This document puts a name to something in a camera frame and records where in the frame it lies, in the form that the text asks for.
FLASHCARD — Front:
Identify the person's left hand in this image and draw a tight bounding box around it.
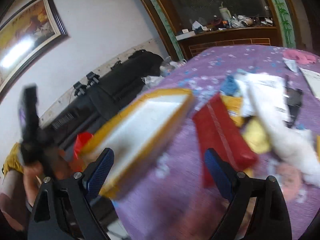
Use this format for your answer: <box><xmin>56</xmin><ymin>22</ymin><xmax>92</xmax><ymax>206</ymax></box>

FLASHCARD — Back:
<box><xmin>23</xmin><ymin>164</ymin><xmax>50</xmax><ymax>205</ymax></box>

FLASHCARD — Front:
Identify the red packet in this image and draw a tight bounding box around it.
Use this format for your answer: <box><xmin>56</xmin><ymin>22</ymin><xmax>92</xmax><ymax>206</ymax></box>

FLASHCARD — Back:
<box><xmin>192</xmin><ymin>92</ymin><xmax>258</xmax><ymax>188</ymax></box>

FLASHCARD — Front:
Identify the clear printed plastic bag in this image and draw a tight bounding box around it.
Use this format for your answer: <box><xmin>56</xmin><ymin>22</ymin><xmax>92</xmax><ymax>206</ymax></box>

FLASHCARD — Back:
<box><xmin>160</xmin><ymin>56</ymin><xmax>187</xmax><ymax>77</ymax></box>

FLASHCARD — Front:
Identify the crumpled white packet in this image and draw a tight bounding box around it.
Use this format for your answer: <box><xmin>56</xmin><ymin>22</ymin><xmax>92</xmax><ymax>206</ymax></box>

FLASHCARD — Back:
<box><xmin>282</xmin><ymin>57</ymin><xmax>299</xmax><ymax>72</ymax></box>

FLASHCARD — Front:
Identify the red plastic bag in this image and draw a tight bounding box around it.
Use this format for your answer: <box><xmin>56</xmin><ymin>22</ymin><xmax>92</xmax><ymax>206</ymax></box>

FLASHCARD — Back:
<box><xmin>64</xmin><ymin>131</ymin><xmax>94</xmax><ymax>173</ymax></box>

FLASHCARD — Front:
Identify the black electric motor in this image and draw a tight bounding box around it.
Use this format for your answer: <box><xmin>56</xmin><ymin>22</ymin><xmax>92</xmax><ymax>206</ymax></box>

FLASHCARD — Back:
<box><xmin>284</xmin><ymin>76</ymin><xmax>304</xmax><ymax>128</ymax></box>

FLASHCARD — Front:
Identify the pale yellow plastic bag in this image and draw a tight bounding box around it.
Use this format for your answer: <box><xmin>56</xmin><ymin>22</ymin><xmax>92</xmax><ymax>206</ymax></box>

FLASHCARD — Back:
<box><xmin>241</xmin><ymin>117</ymin><xmax>272</xmax><ymax>154</ymax></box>

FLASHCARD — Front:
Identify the white jug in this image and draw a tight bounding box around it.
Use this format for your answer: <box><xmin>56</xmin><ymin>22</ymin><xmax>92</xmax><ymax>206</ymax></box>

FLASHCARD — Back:
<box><xmin>219</xmin><ymin>2</ymin><xmax>232</xmax><ymax>22</ymax></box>

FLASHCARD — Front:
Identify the purple floral blanket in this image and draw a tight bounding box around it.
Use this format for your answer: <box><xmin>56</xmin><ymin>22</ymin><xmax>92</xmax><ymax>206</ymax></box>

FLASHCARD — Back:
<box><xmin>110</xmin><ymin>44</ymin><xmax>320</xmax><ymax>240</ymax></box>

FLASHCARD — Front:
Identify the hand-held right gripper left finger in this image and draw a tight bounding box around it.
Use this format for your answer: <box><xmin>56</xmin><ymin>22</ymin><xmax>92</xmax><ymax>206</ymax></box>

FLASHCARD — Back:
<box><xmin>27</xmin><ymin>148</ymin><xmax>115</xmax><ymax>240</ymax></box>

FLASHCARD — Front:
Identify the heap of small clutter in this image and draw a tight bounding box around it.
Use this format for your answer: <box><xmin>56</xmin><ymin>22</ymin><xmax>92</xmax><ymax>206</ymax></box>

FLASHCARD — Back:
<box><xmin>191</xmin><ymin>15</ymin><xmax>274</xmax><ymax>33</ymax></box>

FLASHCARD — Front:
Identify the black duffel bag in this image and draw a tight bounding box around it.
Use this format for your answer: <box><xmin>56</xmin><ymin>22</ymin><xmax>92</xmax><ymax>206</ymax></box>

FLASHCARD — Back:
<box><xmin>110</xmin><ymin>50</ymin><xmax>164</xmax><ymax>85</ymax></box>

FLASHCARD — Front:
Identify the grey-white plastic bag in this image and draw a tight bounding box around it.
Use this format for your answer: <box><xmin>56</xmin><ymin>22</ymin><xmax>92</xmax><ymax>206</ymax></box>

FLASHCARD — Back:
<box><xmin>142</xmin><ymin>75</ymin><xmax>165</xmax><ymax>87</ymax></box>

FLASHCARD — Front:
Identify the pink cloth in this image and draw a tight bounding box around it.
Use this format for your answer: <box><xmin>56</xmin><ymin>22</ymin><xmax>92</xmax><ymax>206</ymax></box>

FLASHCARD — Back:
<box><xmin>282</xmin><ymin>49</ymin><xmax>317</xmax><ymax>65</ymax></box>

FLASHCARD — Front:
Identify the white paper sheet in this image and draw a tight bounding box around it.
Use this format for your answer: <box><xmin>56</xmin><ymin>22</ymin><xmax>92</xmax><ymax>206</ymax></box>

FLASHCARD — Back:
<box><xmin>299</xmin><ymin>66</ymin><xmax>320</xmax><ymax>97</ymax></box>

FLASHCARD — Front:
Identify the framed wall picture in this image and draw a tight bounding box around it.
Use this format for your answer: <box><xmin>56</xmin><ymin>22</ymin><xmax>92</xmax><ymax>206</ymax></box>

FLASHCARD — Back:
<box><xmin>0</xmin><ymin>0</ymin><xmax>68</xmax><ymax>98</ymax></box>

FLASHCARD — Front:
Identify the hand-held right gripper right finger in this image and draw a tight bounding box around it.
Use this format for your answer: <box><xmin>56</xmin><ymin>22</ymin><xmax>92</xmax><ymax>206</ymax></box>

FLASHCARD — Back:
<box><xmin>204</xmin><ymin>148</ymin><xmax>293</xmax><ymax>240</ymax></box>

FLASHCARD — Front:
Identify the blue cloth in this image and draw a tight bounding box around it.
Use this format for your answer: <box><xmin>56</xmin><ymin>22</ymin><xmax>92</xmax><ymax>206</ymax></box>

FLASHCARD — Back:
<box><xmin>221</xmin><ymin>76</ymin><xmax>242</xmax><ymax>97</ymax></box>

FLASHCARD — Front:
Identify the brown wooden cabinet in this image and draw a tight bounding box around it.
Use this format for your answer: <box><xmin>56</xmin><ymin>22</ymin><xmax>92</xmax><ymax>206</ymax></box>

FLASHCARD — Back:
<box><xmin>129</xmin><ymin>0</ymin><xmax>300</xmax><ymax>60</ymax></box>

